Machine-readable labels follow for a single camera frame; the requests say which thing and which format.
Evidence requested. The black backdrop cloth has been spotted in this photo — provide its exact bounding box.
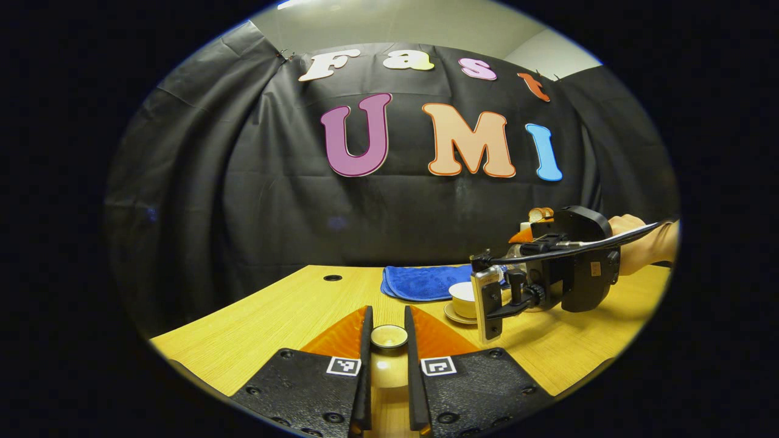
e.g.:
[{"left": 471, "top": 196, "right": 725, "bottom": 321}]
[{"left": 103, "top": 21, "right": 679, "bottom": 338}]

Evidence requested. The blue towel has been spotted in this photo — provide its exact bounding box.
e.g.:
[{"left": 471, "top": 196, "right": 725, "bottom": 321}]
[{"left": 381, "top": 264, "right": 509, "bottom": 302}]

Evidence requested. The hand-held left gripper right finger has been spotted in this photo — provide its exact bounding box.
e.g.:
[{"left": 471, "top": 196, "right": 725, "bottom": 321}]
[{"left": 403, "top": 304, "right": 553, "bottom": 438}]

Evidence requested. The cream teacup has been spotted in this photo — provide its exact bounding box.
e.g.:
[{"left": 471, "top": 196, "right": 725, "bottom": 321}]
[{"left": 449, "top": 281, "right": 479, "bottom": 319}]

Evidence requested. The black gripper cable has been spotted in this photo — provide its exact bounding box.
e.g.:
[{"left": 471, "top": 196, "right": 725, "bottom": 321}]
[{"left": 487, "top": 221, "right": 664, "bottom": 266}]

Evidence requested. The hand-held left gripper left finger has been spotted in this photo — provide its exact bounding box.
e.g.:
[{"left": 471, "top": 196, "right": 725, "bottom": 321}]
[{"left": 230, "top": 304, "right": 374, "bottom": 438}]

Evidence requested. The cream teacup lid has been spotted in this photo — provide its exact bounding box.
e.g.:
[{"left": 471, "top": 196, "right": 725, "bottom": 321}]
[{"left": 369, "top": 324, "right": 410, "bottom": 390}]

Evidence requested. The cream saucer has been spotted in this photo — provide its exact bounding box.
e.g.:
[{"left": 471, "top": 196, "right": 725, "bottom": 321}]
[{"left": 443, "top": 302, "right": 480, "bottom": 325}]

